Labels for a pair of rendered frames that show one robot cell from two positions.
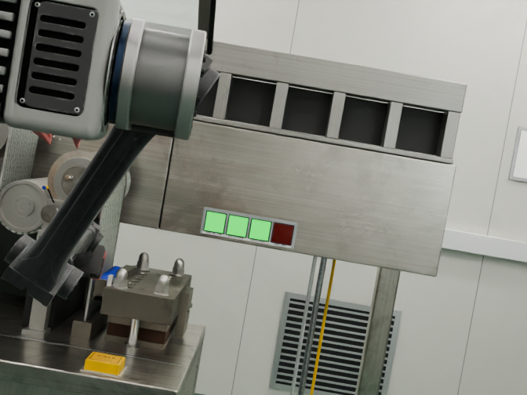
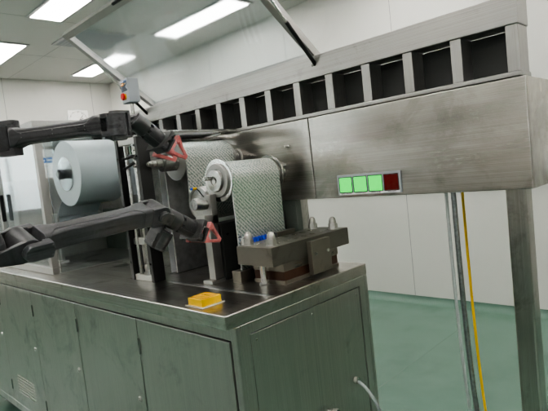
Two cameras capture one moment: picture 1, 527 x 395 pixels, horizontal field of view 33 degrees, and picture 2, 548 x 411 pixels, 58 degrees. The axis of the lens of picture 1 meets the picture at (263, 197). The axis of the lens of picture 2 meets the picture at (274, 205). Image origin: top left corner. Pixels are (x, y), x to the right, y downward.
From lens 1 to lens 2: 129 cm
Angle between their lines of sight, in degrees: 44
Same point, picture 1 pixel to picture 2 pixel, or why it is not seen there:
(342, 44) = not seen: outside the picture
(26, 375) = (161, 311)
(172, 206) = (320, 180)
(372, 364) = (520, 279)
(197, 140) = (322, 130)
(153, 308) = (262, 256)
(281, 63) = (359, 50)
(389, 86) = (444, 29)
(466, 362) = not seen: outside the picture
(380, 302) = (513, 222)
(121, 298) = (245, 252)
